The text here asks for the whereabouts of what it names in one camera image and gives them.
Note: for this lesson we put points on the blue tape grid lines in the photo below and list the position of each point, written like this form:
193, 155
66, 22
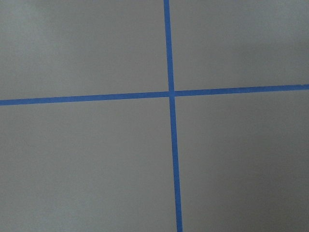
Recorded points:
171, 94

